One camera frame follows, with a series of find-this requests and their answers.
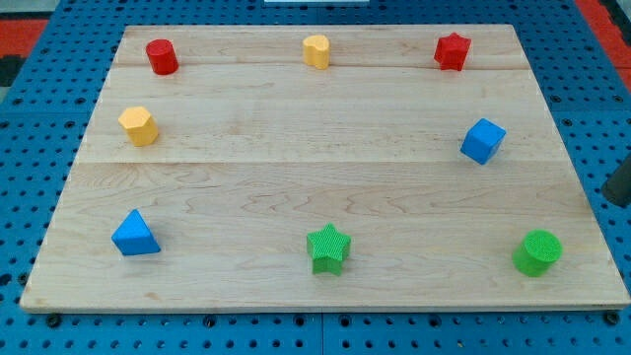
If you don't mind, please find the green cylinder block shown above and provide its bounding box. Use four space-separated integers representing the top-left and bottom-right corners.
512 229 563 277

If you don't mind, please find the light wooden board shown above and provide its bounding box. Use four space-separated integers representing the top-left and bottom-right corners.
20 25 630 314

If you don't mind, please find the green star block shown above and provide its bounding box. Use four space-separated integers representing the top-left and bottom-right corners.
307 223 351 276

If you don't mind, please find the yellow heart block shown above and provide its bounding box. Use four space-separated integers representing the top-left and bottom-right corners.
302 35 330 70

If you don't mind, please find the blue cube block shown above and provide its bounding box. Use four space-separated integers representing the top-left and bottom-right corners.
460 117 507 165

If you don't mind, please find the yellow hexagon block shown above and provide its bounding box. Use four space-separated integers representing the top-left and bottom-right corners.
118 106 159 147

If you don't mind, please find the red star block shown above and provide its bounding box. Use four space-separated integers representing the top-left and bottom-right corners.
434 33 472 71

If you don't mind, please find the blue triangle block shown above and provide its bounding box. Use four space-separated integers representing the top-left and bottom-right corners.
111 209 161 256

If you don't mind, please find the red cylinder block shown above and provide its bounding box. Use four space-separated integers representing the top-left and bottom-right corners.
145 38 179 75

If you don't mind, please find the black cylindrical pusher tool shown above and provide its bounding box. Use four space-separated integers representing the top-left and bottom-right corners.
601 156 630 207

